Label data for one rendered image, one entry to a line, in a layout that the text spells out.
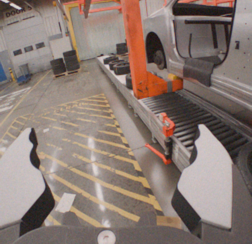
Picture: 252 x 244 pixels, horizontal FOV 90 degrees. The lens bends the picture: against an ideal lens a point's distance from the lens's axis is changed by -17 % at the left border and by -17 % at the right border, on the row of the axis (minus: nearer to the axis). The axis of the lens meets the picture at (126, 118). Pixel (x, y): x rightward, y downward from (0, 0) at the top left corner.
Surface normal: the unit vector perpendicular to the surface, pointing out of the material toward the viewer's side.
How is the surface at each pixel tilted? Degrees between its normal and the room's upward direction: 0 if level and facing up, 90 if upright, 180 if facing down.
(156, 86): 90
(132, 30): 90
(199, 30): 87
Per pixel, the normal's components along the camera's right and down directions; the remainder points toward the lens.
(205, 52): 0.10, -0.26
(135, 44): 0.26, 0.46
